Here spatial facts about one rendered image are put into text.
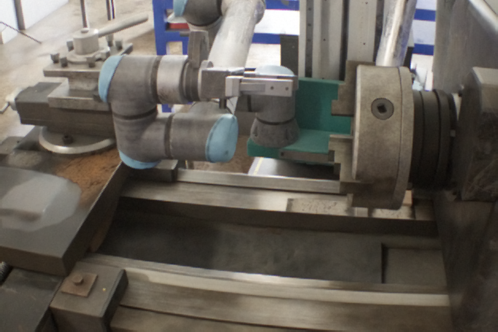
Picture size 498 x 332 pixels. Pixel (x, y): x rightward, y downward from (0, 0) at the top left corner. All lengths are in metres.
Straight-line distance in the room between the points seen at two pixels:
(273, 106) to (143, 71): 1.05
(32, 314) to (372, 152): 0.64
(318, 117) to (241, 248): 0.97
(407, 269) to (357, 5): 1.10
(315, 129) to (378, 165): 1.31
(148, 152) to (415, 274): 0.64
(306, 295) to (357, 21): 1.27
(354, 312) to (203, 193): 0.47
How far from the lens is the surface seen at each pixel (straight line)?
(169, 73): 0.92
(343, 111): 0.91
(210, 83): 0.88
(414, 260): 1.25
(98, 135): 1.27
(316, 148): 1.99
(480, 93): 0.68
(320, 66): 2.09
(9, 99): 1.41
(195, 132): 0.97
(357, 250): 1.23
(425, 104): 0.88
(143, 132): 0.99
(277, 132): 1.97
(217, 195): 1.21
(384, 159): 0.81
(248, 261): 1.20
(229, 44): 1.18
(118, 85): 0.96
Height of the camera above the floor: 1.55
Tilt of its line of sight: 31 degrees down
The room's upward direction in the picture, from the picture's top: 1 degrees counter-clockwise
